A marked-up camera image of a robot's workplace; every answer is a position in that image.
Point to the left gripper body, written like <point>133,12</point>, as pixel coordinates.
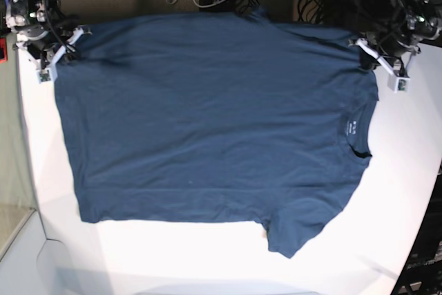
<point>398,26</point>

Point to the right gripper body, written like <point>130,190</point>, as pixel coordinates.
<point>36,21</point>

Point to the dark blue t-shirt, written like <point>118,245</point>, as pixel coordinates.
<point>212,117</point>

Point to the red black device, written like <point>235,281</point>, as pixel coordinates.
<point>3,50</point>

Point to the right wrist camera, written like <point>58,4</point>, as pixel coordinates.
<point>46,75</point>

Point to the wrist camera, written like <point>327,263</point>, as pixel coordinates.
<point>46,75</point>
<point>398,84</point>

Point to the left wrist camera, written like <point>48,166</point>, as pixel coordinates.
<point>398,84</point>

